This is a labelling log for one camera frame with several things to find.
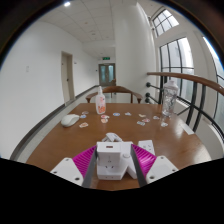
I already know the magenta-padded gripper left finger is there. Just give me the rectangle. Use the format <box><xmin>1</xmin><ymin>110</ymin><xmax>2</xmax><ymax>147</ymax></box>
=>
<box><xmin>49</xmin><ymin>145</ymin><xmax>99</xmax><ymax>189</ymax></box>

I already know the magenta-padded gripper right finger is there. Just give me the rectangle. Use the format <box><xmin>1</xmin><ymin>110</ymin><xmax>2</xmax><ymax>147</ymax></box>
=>
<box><xmin>129</xmin><ymin>143</ymin><xmax>179</xmax><ymax>188</ymax></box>

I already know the white power strip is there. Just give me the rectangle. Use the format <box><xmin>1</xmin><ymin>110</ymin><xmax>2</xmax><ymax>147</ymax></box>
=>
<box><xmin>96</xmin><ymin>139</ymin><xmax>156</xmax><ymax>181</ymax></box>

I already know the white paper sheet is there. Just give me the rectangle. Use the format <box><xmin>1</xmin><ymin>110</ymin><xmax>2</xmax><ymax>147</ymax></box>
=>
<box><xmin>179</xmin><ymin>121</ymin><xmax>195</xmax><ymax>136</ymax></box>

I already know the spray bottle with orange label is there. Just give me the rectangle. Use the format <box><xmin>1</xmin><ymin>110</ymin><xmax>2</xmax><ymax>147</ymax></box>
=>
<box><xmin>94</xmin><ymin>85</ymin><xmax>107</xmax><ymax>116</ymax></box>

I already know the clear plastic drink bottle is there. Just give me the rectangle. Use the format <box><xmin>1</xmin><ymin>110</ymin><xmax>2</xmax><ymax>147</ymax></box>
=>
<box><xmin>161</xmin><ymin>79</ymin><xmax>180</xmax><ymax>118</ymax></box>

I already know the wooden chair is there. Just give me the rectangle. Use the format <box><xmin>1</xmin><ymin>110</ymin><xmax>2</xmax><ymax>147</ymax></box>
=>
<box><xmin>85</xmin><ymin>85</ymin><xmax>144</xmax><ymax>104</ymax></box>

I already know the white side door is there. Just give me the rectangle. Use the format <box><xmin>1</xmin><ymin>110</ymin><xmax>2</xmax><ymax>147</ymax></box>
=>
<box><xmin>60</xmin><ymin>50</ymin><xmax>76</xmax><ymax>104</ymax></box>

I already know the glass double door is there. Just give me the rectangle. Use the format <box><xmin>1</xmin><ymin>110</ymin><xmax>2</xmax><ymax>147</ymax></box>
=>
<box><xmin>98</xmin><ymin>63</ymin><xmax>116</xmax><ymax>87</ymax></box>

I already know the black railing with wooden handrail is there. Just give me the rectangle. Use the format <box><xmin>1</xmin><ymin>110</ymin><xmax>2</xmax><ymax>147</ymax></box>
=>
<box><xmin>145</xmin><ymin>71</ymin><xmax>224</xmax><ymax>144</ymax></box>

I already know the tall dark-framed window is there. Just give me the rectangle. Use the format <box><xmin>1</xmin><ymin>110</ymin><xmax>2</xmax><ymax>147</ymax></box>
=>
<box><xmin>159</xmin><ymin>36</ymin><xmax>195</xmax><ymax>101</ymax></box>

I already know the large curved window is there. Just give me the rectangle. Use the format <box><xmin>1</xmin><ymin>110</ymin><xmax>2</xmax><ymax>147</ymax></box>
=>
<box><xmin>202</xmin><ymin>36</ymin><xmax>224</xmax><ymax>133</ymax></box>

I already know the arched grid window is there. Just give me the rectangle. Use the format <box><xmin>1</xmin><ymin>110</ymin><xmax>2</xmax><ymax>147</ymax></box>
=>
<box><xmin>151</xmin><ymin>8</ymin><xmax>180</xmax><ymax>38</ymax></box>

